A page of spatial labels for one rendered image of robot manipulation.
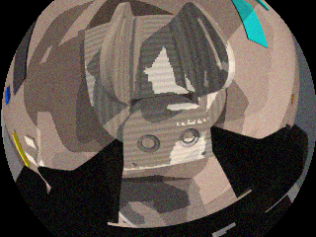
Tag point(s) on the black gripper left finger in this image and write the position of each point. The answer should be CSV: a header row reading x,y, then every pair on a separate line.
x,y
97,182

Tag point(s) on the small blue block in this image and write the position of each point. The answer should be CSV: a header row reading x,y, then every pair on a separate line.
x,y
7,96

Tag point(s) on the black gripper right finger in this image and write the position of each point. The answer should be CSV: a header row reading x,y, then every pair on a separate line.
x,y
241,156

